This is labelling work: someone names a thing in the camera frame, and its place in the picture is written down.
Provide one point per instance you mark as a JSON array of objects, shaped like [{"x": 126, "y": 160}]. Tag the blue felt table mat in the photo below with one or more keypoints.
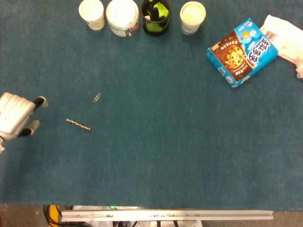
[{"x": 151, "y": 142}]

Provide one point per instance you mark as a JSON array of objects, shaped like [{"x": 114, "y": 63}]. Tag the blue cookie box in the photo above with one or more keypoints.
[{"x": 241, "y": 53}]

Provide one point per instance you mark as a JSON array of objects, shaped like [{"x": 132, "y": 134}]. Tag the green highlighter marker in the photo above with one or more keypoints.
[{"x": 159, "y": 9}]

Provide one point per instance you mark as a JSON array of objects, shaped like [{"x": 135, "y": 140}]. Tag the empty white paper cup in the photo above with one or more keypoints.
[{"x": 91, "y": 13}]

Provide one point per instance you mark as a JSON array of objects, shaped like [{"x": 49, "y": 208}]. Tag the white cup with green lid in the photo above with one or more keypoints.
[{"x": 192, "y": 17}]

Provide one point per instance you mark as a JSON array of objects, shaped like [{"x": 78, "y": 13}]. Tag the white plastic packet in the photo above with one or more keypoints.
[{"x": 284, "y": 37}]

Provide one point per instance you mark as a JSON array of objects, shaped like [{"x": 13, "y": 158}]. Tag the aluminium profile rail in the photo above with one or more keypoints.
[{"x": 165, "y": 215}]

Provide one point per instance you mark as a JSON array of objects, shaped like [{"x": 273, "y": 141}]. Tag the white round plastic tub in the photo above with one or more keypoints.
[{"x": 122, "y": 17}]

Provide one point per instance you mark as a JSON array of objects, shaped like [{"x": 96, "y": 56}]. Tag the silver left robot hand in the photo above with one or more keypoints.
[{"x": 13, "y": 116}]

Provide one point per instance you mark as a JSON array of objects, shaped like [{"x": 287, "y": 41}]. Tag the small metal bead chain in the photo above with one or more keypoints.
[{"x": 78, "y": 125}]

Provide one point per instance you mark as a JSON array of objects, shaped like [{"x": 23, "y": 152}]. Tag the silver paper clip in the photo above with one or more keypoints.
[{"x": 97, "y": 97}]

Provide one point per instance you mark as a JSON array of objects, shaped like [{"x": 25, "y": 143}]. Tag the black mesh pen holder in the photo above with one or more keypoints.
[{"x": 155, "y": 18}]

